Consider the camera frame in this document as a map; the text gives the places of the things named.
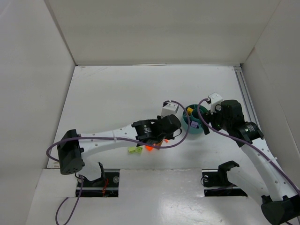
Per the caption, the orange round lego dish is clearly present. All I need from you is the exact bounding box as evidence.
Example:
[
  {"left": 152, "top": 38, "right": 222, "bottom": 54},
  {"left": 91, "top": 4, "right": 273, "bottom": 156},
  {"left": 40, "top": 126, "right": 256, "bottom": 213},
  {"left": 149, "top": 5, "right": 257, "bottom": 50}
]
[{"left": 145, "top": 146, "right": 154, "bottom": 151}]

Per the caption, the light purple square lego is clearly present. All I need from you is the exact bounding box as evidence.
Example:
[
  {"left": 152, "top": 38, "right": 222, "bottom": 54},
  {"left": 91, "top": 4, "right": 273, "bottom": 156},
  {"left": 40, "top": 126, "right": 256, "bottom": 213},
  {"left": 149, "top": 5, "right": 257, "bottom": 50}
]
[{"left": 190, "top": 121, "right": 199, "bottom": 129}]

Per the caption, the small yellow lego brick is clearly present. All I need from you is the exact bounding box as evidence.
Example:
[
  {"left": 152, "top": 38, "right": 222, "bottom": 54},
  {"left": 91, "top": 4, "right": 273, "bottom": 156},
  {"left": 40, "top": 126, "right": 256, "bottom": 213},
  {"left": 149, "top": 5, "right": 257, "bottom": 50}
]
[{"left": 187, "top": 107, "right": 193, "bottom": 115}]

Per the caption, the green hollow lego brick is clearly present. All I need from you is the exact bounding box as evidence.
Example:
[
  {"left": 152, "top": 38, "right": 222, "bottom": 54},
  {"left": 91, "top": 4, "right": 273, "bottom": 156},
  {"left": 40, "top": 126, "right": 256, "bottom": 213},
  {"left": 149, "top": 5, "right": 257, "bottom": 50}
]
[{"left": 135, "top": 146, "right": 143, "bottom": 155}]

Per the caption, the pale green lego brick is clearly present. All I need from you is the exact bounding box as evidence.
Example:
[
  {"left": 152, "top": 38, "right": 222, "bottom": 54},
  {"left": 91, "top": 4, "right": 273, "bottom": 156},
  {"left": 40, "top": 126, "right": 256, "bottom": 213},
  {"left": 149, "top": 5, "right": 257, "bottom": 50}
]
[{"left": 128, "top": 147, "right": 136, "bottom": 154}]

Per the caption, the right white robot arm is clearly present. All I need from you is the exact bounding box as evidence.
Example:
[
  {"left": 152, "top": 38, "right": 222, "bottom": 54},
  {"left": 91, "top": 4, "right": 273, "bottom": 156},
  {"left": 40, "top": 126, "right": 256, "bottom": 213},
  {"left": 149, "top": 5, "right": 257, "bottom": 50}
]
[{"left": 200, "top": 97, "right": 300, "bottom": 225}]

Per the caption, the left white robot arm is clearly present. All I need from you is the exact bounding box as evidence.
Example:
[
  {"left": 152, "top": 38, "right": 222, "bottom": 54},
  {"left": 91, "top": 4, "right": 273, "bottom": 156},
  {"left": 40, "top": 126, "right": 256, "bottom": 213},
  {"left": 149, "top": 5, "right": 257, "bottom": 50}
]
[{"left": 57, "top": 114, "right": 181, "bottom": 182}]

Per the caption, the teal round divided container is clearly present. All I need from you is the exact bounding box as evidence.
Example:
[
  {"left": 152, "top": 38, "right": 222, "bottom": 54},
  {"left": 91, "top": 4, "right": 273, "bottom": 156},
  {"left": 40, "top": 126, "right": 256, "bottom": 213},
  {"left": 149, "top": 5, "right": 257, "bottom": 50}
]
[{"left": 181, "top": 104, "right": 204, "bottom": 135}]

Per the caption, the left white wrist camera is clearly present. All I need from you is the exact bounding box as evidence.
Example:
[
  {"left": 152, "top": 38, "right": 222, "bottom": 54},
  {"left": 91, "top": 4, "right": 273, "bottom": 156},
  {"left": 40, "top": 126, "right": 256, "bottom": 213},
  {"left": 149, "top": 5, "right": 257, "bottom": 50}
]
[{"left": 161, "top": 101, "right": 179, "bottom": 117}]

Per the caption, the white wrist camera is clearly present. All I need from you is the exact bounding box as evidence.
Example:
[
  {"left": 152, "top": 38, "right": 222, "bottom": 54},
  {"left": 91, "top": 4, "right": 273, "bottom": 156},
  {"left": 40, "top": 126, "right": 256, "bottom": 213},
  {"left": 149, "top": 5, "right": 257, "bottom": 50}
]
[
  {"left": 161, "top": 101, "right": 179, "bottom": 117},
  {"left": 208, "top": 92, "right": 223, "bottom": 115}
]

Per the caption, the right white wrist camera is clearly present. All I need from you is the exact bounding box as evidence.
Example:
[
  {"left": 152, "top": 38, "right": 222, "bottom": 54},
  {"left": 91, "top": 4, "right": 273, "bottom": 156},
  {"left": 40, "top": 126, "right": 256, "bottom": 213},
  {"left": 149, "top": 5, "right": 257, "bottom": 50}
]
[{"left": 208, "top": 92, "right": 223, "bottom": 115}]

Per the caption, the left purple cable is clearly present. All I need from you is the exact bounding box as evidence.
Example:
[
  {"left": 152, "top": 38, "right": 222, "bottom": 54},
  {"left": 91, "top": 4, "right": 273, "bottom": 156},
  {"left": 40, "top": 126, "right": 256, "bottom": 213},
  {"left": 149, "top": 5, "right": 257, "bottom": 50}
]
[{"left": 45, "top": 100, "right": 190, "bottom": 225}]

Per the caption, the purple cable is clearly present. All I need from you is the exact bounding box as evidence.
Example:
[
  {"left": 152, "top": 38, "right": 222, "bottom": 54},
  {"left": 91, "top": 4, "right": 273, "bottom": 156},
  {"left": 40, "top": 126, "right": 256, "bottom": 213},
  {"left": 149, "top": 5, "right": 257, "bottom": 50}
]
[
  {"left": 196, "top": 98, "right": 300, "bottom": 195},
  {"left": 45, "top": 100, "right": 190, "bottom": 225}
]

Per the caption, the aluminium rail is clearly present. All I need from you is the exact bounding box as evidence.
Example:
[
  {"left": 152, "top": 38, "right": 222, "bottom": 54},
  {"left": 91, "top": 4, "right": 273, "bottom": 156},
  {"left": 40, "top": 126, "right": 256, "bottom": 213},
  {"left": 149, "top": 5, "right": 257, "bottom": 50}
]
[{"left": 233, "top": 65, "right": 260, "bottom": 127}]

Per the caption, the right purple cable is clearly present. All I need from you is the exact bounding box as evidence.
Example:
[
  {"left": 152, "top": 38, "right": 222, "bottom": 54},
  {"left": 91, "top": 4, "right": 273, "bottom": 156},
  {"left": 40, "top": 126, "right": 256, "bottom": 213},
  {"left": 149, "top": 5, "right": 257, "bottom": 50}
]
[{"left": 196, "top": 98, "right": 300, "bottom": 195}]

